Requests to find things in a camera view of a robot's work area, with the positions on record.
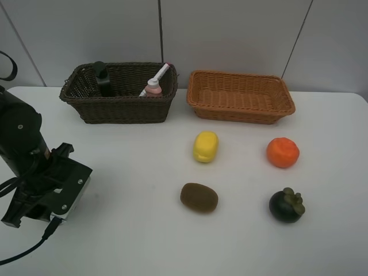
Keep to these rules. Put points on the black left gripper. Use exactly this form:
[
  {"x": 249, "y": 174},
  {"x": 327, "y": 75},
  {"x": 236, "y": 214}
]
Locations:
[{"x": 41, "y": 191}]

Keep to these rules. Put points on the dark green pump bottle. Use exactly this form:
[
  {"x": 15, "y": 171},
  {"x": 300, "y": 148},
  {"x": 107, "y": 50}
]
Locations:
[{"x": 103, "y": 79}]

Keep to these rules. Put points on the white pink marker pen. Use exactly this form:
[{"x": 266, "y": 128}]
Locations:
[{"x": 158, "y": 76}]

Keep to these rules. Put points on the pink squeeze bottle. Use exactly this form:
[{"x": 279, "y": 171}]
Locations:
[{"x": 153, "y": 88}]

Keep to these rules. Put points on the yellow lemon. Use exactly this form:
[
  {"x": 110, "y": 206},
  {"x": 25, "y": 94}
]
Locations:
[{"x": 205, "y": 147}]

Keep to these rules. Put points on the orange mandarin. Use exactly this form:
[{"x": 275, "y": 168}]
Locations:
[{"x": 282, "y": 152}]

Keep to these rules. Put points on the dark purple mangosteen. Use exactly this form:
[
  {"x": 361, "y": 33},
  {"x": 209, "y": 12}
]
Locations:
[{"x": 286, "y": 206}]

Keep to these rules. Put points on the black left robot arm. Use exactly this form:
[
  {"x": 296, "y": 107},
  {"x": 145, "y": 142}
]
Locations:
[{"x": 20, "y": 134}]

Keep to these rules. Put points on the dark brown wicker basket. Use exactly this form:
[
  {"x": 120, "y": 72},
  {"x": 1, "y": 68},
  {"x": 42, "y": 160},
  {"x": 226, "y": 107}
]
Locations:
[{"x": 127, "y": 80}]

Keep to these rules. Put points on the brown kiwi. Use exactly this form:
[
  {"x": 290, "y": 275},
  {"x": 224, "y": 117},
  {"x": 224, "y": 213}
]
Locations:
[{"x": 199, "y": 198}]

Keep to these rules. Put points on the orange wicker basket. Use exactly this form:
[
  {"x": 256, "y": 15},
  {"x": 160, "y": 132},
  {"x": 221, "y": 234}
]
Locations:
[{"x": 250, "y": 98}]

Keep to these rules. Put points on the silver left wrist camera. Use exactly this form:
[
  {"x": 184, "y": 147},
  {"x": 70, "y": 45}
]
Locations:
[{"x": 64, "y": 217}]

